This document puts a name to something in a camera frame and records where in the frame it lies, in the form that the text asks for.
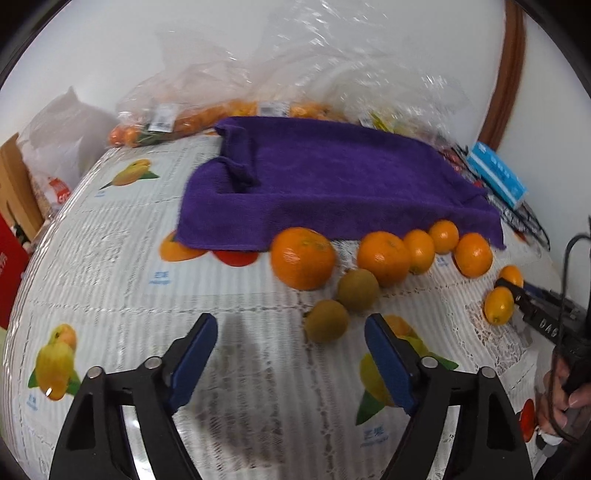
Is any purple towel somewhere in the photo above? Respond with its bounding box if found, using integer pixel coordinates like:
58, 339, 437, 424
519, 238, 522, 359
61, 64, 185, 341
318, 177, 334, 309
177, 117, 504, 251

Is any brown wooden door frame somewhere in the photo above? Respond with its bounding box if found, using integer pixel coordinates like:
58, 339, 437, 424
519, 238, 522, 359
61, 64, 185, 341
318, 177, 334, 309
478, 1, 527, 151

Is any blue white carton box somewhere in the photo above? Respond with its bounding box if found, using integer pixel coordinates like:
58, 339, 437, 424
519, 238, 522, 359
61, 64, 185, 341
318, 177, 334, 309
467, 142, 528, 209

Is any fruit print lace tablecloth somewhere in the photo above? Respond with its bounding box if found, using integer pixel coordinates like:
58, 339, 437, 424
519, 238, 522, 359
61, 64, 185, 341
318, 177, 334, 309
1, 134, 559, 479

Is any large clear plastic bag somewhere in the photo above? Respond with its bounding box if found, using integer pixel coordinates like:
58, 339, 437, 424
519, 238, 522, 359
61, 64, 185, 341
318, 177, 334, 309
249, 1, 469, 149

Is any person's right hand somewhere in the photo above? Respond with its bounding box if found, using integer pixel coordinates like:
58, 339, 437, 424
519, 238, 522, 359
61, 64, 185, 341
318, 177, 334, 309
536, 357, 590, 436

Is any large orange mandarin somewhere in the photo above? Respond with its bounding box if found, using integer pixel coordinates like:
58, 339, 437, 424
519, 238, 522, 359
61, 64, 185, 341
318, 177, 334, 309
270, 227, 337, 291

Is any black cable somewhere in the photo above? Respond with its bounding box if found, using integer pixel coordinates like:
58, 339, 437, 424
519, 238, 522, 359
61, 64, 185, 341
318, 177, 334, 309
549, 232, 591, 446

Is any small kumquat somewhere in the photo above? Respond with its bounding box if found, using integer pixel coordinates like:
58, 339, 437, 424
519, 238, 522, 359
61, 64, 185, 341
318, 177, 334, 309
498, 265, 524, 288
483, 286, 515, 325

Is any wooden board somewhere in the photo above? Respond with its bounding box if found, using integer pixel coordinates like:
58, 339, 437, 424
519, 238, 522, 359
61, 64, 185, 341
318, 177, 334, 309
0, 134, 44, 241

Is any white plastic bag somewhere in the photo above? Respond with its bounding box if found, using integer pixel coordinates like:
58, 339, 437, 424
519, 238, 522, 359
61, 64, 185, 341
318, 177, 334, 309
17, 89, 117, 218

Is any black wire rack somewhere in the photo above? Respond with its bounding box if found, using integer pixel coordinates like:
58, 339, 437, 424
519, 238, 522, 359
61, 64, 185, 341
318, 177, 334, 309
440, 142, 551, 252

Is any clear bag with oranges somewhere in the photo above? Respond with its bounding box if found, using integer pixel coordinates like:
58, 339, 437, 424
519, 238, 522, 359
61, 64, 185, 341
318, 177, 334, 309
108, 28, 252, 148

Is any small oval orange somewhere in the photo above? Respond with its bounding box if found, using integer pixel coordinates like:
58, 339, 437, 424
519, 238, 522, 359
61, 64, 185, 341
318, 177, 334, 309
403, 229, 436, 275

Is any small round orange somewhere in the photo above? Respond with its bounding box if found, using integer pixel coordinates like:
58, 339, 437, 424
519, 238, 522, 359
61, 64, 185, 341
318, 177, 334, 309
428, 220, 460, 255

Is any green-brown kiwi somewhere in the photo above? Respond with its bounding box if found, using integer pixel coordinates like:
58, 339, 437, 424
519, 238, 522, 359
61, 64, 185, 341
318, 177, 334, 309
335, 269, 380, 312
304, 300, 349, 343

